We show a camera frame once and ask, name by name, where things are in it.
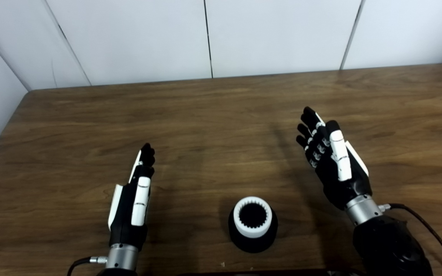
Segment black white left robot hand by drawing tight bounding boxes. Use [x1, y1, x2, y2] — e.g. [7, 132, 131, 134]
[108, 143, 155, 251]

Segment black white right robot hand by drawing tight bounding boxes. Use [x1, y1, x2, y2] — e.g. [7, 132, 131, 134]
[296, 107, 373, 210]

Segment white toothed ring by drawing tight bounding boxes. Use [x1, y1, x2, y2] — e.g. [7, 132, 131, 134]
[233, 196, 273, 239]

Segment round black gear part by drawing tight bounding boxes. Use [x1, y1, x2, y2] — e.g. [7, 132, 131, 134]
[228, 203, 278, 253]

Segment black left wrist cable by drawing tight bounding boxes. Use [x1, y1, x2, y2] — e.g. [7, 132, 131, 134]
[67, 256, 108, 276]

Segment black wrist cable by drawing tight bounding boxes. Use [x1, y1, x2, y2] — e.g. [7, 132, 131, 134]
[67, 256, 108, 276]
[378, 203, 442, 276]

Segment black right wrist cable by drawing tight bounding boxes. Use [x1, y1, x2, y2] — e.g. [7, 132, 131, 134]
[378, 203, 442, 276]

